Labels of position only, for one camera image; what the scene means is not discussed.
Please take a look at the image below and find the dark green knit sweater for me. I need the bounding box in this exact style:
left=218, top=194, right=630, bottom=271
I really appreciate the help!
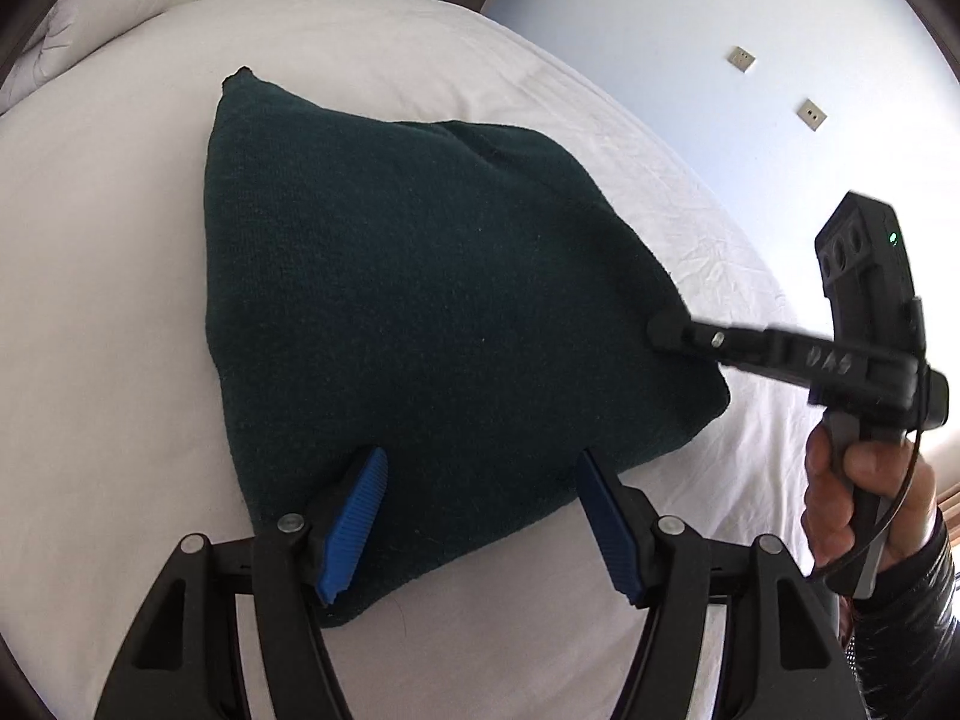
left=203, top=70, right=731, bottom=628

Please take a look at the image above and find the person's right hand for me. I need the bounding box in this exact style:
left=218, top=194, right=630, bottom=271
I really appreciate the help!
left=800, top=425, right=939, bottom=575

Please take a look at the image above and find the black cable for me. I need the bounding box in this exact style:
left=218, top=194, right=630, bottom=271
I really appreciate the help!
left=805, top=299, right=928, bottom=587

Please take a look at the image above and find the wall socket plate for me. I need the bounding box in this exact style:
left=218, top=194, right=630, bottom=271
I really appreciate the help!
left=796, top=99, right=827, bottom=132
left=727, top=46, right=757, bottom=73

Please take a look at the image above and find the white bed sheet mattress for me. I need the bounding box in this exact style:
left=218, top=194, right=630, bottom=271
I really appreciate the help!
left=2, top=0, right=827, bottom=718

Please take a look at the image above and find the rolled beige duvet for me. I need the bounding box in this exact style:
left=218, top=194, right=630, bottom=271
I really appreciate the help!
left=2, top=0, right=172, bottom=112

